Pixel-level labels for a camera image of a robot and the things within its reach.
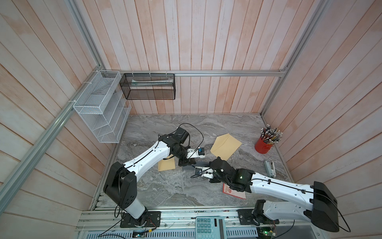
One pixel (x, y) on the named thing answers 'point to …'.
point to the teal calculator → (210, 227)
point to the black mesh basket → (148, 86)
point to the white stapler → (270, 168)
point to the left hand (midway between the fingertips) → (192, 162)
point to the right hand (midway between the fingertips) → (207, 163)
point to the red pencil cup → (262, 147)
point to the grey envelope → (198, 164)
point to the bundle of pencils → (270, 136)
